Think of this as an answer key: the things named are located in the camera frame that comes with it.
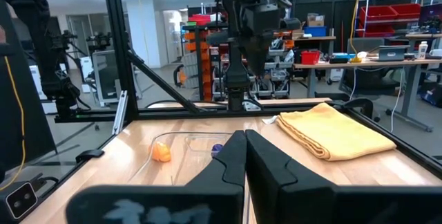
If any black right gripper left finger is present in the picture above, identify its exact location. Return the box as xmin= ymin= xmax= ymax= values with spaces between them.
xmin=65 ymin=129 xmax=248 ymax=224

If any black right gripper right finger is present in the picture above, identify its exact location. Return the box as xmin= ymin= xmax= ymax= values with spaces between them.
xmin=244 ymin=129 xmax=442 ymax=224

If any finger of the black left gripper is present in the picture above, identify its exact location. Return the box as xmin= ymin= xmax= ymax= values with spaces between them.
xmin=241 ymin=40 xmax=260 ymax=76
xmin=257 ymin=39 xmax=276 ymax=76

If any orange toy bell pepper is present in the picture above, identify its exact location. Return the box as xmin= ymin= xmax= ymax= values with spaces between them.
xmin=151 ymin=141 xmax=173 ymax=163

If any clear plastic tupperware tub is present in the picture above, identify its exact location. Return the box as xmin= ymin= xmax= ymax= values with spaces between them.
xmin=131 ymin=131 xmax=236 ymax=187

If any small red bin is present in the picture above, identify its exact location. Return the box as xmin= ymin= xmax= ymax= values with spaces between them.
xmin=301 ymin=50 xmax=321 ymax=65

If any orange bin rack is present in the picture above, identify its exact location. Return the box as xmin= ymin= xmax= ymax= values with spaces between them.
xmin=182 ymin=19 xmax=213 ymax=101

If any blue bin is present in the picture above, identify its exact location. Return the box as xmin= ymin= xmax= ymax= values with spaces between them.
xmin=303 ymin=26 xmax=327 ymax=37

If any cardboard box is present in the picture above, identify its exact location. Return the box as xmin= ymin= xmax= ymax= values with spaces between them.
xmin=307 ymin=13 xmax=325 ymax=28

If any yellow folded cloth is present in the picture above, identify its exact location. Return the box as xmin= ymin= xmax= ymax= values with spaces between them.
xmin=276 ymin=102 xmax=397 ymax=162

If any wooden office desk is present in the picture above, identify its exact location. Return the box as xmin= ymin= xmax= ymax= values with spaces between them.
xmin=293 ymin=57 xmax=442 ymax=132

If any grey office chair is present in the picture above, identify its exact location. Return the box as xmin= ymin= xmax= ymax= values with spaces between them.
xmin=340 ymin=37 xmax=401 ymax=121

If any red shelf bin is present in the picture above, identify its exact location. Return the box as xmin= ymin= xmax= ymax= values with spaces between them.
xmin=390 ymin=3 xmax=422 ymax=20
xmin=358 ymin=5 xmax=398 ymax=23
xmin=357 ymin=25 xmax=396 ymax=38

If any black table clamp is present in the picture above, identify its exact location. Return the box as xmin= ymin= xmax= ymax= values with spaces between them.
xmin=75 ymin=149 xmax=105 ymax=165

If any grey laptop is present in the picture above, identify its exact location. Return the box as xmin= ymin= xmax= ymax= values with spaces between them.
xmin=378 ymin=46 xmax=410 ymax=62

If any grey equipment cabinet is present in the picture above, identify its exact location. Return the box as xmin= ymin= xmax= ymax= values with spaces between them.
xmin=91 ymin=49 xmax=142 ymax=107

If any white bottle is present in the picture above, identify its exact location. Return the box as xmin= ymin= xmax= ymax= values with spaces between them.
xmin=417 ymin=40 xmax=429 ymax=60

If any black panel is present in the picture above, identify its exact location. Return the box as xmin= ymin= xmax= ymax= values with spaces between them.
xmin=0 ymin=0 xmax=48 ymax=180

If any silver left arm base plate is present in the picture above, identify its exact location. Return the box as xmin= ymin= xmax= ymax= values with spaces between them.
xmin=242 ymin=101 xmax=262 ymax=112

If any yellow hanging cable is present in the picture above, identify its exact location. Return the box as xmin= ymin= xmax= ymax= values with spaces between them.
xmin=347 ymin=0 xmax=363 ymax=64

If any silver frame bracket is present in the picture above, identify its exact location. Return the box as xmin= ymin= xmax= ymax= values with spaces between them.
xmin=112 ymin=91 xmax=128 ymax=135

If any black aluminium table frame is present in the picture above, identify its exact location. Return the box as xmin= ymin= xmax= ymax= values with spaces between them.
xmin=53 ymin=0 xmax=442 ymax=180

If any black depth camera box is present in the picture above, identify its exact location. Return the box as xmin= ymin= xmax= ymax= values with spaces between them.
xmin=0 ymin=180 xmax=39 ymax=222

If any thin yellow cable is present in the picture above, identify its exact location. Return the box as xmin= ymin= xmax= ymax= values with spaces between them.
xmin=0 ymin=56 xmax=27 ymax=192

